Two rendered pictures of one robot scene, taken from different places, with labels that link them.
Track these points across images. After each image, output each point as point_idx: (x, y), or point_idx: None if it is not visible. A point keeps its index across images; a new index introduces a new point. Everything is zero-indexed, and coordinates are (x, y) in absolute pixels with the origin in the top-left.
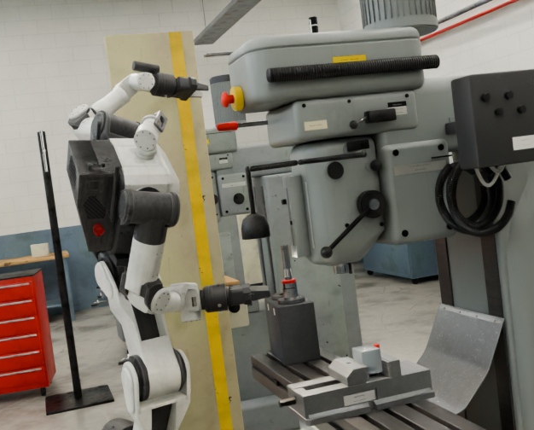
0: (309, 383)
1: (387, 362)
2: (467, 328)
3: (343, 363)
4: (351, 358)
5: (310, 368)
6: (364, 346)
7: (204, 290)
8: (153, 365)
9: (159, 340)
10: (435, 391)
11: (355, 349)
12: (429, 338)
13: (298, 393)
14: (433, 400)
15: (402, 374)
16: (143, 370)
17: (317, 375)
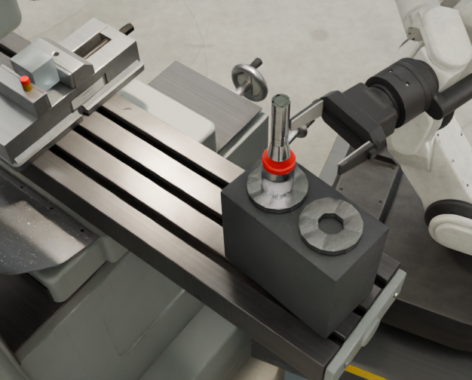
0: (108, 47)
1: (2, 64)
2: None
3: (62, 53)
4: (59, 69)
5: (210, 206)
6: (35, 62)
7: (406, 57)
8: (400, 50)
9: (416, 44)
10: None
11: (44, 52)
12: None
13: (106, 24)
14: None
15: None
16: (403, 42)
17: (178, 179)
